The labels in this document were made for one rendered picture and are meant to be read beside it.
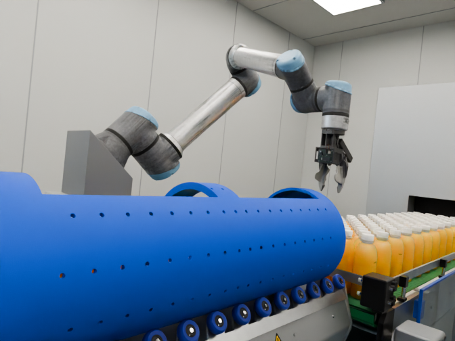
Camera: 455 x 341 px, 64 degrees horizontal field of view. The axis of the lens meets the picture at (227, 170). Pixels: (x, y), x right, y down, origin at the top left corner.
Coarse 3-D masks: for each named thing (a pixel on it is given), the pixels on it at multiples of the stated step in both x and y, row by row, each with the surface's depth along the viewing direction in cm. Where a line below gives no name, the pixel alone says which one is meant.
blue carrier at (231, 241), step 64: (0, 192) 46; (192, 192) 87; (0, 256) 42; (64, 256) 47; (128, 256) 53; (192, 256) 62; (256, 256) 74; (320, 256) 94; (0, 320) 41; (64, 320) 47; (128, 320) 55
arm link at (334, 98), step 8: (320, 88) 128; (328, 88) 124; (336, 88) 122; (344, 88) 122; (320, 96) 126; (328, 96) 124; (336, 96) 122; (344, 96) 122; (320, 104) 127; (328, 104) 123; (336, 104) 122; (344, 104) 122; (328, 112) 123; (336, 112) 122; (344, 112) 122
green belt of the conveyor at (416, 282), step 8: (448, 264) 186; (432, 272) 164; (440, 272) 166; (416, 280) 147; (424, 280) 148; (400, 288) 133; (408, 288) 134; (352, 304) 113; (360, 304) 112; (352, 312) 113; (360, 312) 111; (368, 312) 110; (360, 320) 111; (368, 320) 109; (376, 320) 114
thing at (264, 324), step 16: (320, 288) 106; (336, 288) 111; (304, 304) 96; (320, 304) 101; (256, 320) 82; (272, 320) 86; (288, 320) 89; (176, 336) 68; (208, 336) 72; (224, 336) 74; (240, 336) 77; (256, 336) 80
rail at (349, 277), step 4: (336, 268) 121; (332, 272) 121; (336, 272) 120; (340, 272) 119; (344, 272) 118; (348, 272) 117; (332, 276) 120; (344, 276) 118; (348, 276) 117; (352, 276) 116; (356, 276) 115; (360, 276) 114; (348, 280) 117; (352, 280) 116; (356, 280) 115; (360, 284) 114
